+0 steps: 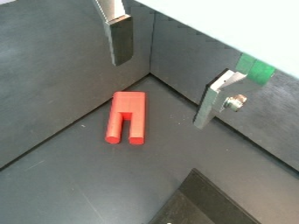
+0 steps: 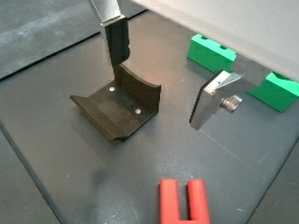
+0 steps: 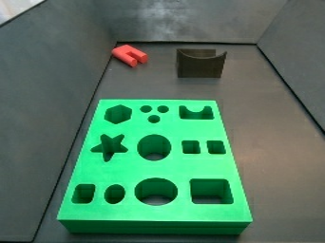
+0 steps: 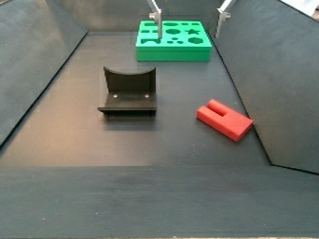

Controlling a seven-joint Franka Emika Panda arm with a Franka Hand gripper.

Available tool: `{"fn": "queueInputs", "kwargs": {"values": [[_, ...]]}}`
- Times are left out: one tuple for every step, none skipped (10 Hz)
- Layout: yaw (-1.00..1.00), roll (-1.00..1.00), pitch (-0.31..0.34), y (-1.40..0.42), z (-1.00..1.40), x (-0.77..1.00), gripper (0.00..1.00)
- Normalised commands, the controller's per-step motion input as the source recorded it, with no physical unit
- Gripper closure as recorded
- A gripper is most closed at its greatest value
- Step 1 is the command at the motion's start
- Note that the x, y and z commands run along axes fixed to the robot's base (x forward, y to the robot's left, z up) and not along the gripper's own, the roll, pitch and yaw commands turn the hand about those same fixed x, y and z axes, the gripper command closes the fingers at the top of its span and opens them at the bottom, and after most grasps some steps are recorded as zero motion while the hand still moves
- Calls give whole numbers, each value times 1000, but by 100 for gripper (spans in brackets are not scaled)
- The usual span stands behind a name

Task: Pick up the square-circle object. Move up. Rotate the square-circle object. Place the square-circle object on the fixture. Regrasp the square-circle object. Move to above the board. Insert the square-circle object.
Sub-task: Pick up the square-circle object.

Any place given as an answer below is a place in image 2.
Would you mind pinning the wrist-2 gripper left finger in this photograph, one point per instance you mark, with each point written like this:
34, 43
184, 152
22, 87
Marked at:
113, 28

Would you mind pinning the wrist-2 gripper right finger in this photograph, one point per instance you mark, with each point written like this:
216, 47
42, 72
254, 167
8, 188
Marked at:
218, 93

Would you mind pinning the red square-circle object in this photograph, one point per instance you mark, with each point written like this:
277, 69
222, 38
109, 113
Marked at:
182, 206

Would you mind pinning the black curved fixture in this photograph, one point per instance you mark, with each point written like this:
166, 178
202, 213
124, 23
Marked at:
122, 105

